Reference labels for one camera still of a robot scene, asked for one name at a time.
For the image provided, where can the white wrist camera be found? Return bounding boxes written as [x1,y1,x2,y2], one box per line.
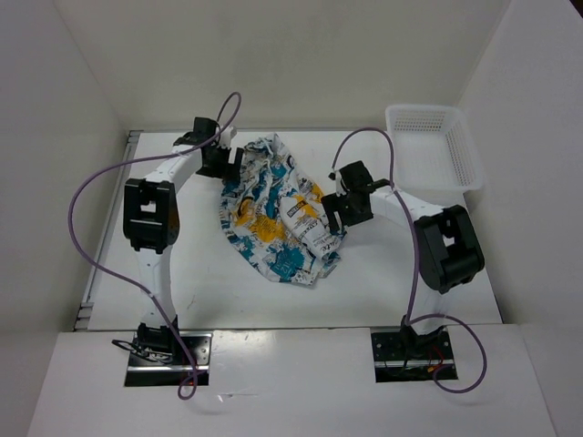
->
[328,170,347,197]
[216,126,238,150]

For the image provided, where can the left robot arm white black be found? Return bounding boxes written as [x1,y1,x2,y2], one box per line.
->
[123,117,243,364]

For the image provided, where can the aluminium table edge rail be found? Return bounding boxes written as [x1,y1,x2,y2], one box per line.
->
[73,130,142,331]

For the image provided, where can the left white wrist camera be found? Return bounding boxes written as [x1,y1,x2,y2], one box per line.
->
[216,126,238,150]

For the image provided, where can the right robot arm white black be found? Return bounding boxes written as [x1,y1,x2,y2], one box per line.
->
[322,161,485,359]

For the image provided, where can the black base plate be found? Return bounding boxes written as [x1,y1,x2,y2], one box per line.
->
[124,332,212,388]
[370,327,458,383]

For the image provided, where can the white plastic mesh basket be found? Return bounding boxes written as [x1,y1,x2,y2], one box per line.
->
[385,104,484,193]

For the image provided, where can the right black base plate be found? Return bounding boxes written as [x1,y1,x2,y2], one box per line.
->
[370,327,458,383]

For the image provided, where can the printed white teal yellow shorts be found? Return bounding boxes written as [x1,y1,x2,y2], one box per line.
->
[219,133,344,287]

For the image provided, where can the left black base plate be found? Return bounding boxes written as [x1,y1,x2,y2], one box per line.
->
[124,332,212,388]

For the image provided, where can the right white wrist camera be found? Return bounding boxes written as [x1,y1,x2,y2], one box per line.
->
[328,170,347,197]

